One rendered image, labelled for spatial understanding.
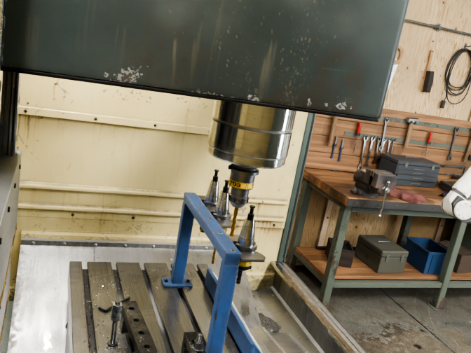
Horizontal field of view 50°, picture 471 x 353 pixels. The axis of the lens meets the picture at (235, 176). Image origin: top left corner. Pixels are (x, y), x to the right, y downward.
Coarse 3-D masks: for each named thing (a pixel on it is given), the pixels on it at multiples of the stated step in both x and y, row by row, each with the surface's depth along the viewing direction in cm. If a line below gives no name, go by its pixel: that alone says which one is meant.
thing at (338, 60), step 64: (64, 0) 72; (128, 0) 75; (192, 0) 77; (256, 0) 80; (320, 0) 84; (384, 0) 87; (64, 64) 74; (128, 64) 77; (192, 64) 80; (256, 64) 84; (320, 64) 87; (384, 64) 91
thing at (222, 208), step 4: (228, 192) 151; (220, 196) 150; (224, 196) 150; (220, 200) 150; (224, 200) 150; (228, 200) 151; (220, 204) 150; (224, 204) 150; (228, 204) 151; (216, 208) 151; (220, 208) 150; (224, 208) 150; (228, 208) 152; (216, 212) 151; (220, 212) 150; (224, 212) 150; (228, 212) 152
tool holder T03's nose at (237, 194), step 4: (232, 188) 102; (236, 188) 101; (232, 192) 102; (236, 192) 102; (240, 192) 101; (244, 192) 102; (248, 192) 103; (228, 196) 103; (232, 196) 102; (236, 196) 102; (240, 196) 102; (244, 196) 102; (248, 196) 103; (232, 200) 102; (236, 200) 102; (240, 200) 102; (244, 200) 102; (248, 200) 103; (232, 204) 103; (236, 204) 102; (240, 204) 102; (244, 204) 102
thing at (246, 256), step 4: (240, 252) 128; (244, 252) 129; (248, 252) 129; (252, 252) 130; (256, 252) 130; (240, 256) 126; (244, 256) 126; (248, 256) 126; (252, 256) 127; (256, 256) 127; (260, 256) 128; (264, 256) 129; (240, 260) 125; (244, 260) 124; (248, 260) 125; (252, 260) 125; (256, 260) 126; (260, 260) 126; (264, 260) 127
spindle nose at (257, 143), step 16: (224, 112) 94; (240, 112) 92; (256, 112) 91; (272, 112) 92; (288, 112) 94; (224, 128) 94; (240, 128) 92; (256, 128) 92; (272, 128) 93; (288, 128) 96; (208, 144) 100; (224, 144) 94; (240, 144) 93; (256, 144) 93; (272, 144) 94; (288, 144) 98; (224, 160) 95; (240, 160) 94; (256, 160) 94; (272, 160) 95
